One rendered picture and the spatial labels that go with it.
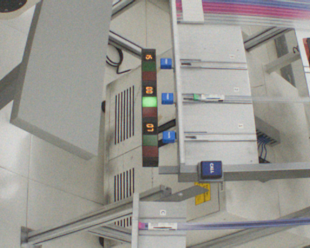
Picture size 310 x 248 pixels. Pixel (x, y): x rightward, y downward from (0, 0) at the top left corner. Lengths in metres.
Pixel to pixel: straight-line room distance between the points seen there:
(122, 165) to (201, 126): 0.67
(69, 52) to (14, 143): 0.63
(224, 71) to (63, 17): 0.46
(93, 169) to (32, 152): 0.30
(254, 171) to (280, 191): 0.58
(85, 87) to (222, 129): 0.36
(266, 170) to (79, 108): 0.48
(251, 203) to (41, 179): 0.75
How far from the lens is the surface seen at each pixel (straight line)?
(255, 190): 1.79
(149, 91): 1.46
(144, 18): 2.80
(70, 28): 1.45
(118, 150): 2.06
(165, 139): 1.37
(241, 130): 1.42
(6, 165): 1.90
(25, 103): 1.24
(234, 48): 1.56
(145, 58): 1.52
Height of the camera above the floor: 1.53
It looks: 38 degrees down
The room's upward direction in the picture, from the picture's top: 64 degrees clockwise
